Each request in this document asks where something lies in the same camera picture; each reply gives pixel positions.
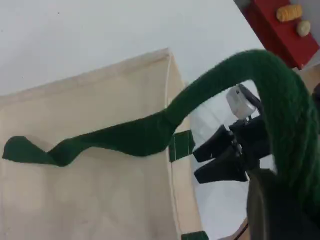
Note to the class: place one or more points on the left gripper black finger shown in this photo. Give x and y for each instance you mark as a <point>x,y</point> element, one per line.
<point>270,217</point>

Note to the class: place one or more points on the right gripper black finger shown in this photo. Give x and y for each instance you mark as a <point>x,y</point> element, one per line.
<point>215,147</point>
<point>220,172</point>

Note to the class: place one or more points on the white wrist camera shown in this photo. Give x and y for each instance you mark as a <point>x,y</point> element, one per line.
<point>240,102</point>

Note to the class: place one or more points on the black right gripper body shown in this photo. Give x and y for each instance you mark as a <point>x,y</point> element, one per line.
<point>252,140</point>

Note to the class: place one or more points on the yellow corn cob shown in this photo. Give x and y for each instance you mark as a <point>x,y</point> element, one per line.
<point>288,13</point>

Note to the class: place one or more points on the pale yellow potato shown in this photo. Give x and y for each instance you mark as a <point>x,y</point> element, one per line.
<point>303,28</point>

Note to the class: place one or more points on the red box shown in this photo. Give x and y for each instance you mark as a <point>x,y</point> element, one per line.
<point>277,35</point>

